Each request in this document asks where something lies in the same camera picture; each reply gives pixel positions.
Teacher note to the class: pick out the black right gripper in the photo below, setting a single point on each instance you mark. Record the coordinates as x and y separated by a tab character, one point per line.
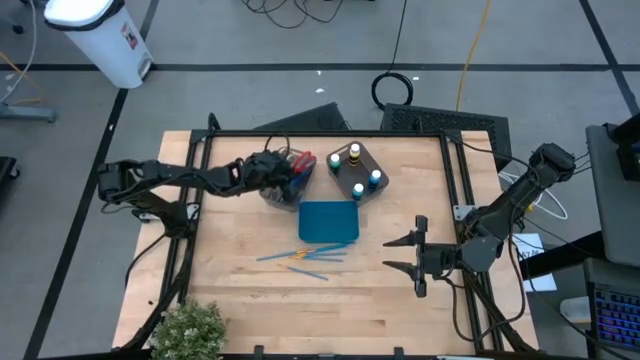
440	259

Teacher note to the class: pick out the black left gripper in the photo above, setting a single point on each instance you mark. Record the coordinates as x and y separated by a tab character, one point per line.
265	172

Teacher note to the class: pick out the green paint bottle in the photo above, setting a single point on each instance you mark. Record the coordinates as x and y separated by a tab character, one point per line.
335	160

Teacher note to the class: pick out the yellow paint bottle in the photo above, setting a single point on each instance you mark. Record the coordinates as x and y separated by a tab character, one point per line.
354	149

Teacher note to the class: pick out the teal paint bottle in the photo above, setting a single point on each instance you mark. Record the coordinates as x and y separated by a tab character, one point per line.
358	189

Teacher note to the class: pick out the blue paint bottle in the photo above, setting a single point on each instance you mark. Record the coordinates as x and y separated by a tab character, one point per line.
375	176

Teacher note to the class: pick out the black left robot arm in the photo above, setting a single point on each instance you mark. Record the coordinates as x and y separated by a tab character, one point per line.
165	177

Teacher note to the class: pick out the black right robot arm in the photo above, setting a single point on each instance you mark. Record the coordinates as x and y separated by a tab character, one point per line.
520	192

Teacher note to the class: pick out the grey plastic storage bin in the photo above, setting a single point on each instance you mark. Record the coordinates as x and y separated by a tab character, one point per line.
275	201
352	175

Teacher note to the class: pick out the black flat panel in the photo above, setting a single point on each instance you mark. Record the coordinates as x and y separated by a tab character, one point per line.
310	120

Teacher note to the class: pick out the blue plastic tray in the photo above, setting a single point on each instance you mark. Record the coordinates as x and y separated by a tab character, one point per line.
330	222

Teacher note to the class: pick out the black clamp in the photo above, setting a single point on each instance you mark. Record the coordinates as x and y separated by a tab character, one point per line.
258	352
398	352

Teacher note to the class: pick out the black perforated case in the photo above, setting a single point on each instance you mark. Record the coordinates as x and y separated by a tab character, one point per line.
445	122

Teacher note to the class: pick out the white paper sheet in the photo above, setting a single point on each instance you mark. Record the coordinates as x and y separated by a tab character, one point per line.
545	284

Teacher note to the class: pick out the black desk bar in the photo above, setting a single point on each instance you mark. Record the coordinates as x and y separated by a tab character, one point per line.
565	252

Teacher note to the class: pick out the white chair seat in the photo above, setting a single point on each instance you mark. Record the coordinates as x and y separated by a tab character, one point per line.
575	310

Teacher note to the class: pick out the green potted plant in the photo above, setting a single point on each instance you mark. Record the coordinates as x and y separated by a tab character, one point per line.
187	330

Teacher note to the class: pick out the grey desk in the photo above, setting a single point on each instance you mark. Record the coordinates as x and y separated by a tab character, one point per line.
612	200

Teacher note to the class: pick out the backlit keyboard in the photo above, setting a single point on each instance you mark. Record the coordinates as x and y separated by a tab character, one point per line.
617	315

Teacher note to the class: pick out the white trash can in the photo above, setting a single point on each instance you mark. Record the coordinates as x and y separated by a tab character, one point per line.
100	45

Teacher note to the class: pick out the black monitor stand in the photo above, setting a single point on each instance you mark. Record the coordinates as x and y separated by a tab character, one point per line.
627	150

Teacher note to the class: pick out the grey stand base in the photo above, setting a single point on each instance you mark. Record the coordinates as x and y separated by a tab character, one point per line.
25	112

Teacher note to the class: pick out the black metal rig frame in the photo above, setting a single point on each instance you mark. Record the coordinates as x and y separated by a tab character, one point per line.
325	133

